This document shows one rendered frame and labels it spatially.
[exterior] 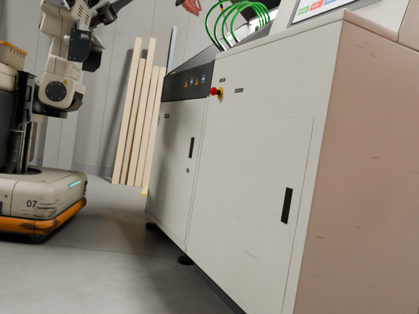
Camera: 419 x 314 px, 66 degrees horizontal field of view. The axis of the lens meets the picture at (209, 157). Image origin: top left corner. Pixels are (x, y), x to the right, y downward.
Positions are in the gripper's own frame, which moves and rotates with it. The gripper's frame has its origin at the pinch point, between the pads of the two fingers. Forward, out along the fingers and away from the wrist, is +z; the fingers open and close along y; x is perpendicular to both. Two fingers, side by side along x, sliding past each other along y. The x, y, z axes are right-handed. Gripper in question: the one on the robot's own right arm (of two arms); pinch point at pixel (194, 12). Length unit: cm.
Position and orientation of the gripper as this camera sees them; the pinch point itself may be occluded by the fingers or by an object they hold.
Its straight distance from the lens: 176.2
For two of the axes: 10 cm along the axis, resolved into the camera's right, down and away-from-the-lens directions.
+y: 7.8, -6.2, 1.2
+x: -2.0, -0.7, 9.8
